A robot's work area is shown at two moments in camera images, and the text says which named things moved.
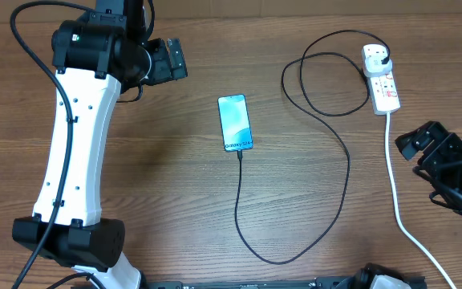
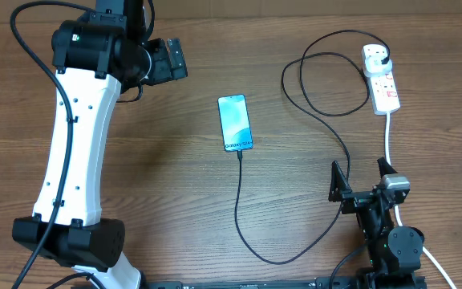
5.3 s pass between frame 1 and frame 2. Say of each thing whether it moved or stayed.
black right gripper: moved
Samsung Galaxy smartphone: stayed
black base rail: stayed
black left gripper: stayed
